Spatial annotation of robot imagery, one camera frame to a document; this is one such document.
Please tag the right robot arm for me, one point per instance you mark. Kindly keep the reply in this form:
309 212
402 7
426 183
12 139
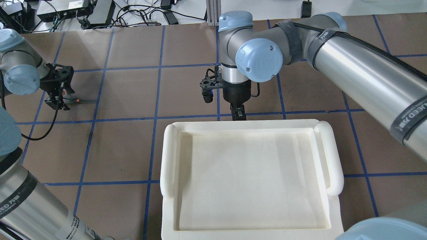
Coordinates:
389 89

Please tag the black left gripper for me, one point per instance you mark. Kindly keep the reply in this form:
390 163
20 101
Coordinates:
54 87

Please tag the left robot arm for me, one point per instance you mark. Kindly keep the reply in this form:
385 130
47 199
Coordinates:
28 209

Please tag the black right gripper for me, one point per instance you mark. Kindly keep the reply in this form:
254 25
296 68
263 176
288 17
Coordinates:
237 94

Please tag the aluminium frame post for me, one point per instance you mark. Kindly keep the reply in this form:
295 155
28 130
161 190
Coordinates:
213 12

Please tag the black power adapter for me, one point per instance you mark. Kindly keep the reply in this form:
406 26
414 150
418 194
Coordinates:
306 9

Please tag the white foam tray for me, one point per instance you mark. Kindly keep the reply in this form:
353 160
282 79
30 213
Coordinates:
251 180

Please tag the black network switch box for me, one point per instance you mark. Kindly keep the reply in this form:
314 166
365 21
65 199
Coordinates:
48 10

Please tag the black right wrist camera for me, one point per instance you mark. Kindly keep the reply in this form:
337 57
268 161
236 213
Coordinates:
207 95

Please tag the black orange scissors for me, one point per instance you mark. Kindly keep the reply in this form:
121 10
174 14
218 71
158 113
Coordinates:
68 99

